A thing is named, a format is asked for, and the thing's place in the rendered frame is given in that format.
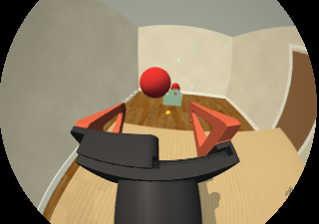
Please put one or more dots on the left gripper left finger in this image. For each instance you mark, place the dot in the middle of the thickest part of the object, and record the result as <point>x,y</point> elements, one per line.
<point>98,120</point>

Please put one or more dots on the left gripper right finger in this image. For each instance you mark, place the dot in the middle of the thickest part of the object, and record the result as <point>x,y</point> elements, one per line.
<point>224,128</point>

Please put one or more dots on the red sphere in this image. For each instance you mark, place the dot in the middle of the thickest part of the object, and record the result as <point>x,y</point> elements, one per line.
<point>155,82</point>

